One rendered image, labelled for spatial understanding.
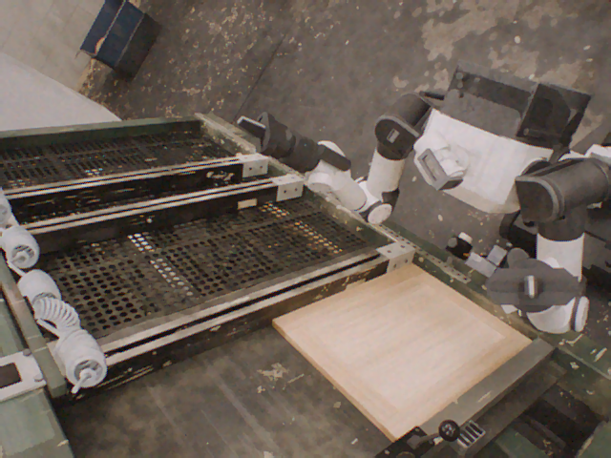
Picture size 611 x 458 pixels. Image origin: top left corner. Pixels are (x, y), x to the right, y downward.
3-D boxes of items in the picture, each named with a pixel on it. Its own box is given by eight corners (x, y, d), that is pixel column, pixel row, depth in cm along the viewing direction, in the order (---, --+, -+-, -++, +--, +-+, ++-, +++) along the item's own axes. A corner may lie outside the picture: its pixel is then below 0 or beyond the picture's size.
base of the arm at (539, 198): (563, 191, 112) (568, 145, 106) (611, 215, 102) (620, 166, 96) (509, 212, 109) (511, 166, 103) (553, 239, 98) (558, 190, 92)
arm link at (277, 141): (271, 102, 117) (308, 124, 124) (247, 127, 122) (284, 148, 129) (276, 137, 109) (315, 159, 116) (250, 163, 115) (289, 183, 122)
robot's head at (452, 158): (451, 132, 110) (429, 129, 104) (475, 168, 107) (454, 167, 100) (430, 151, 114) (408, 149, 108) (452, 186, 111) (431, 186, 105)
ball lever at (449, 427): (422, 448, 96) (468, 432, 86) (410, 458, 94) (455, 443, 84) (411, 430, 97) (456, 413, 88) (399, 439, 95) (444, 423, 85)
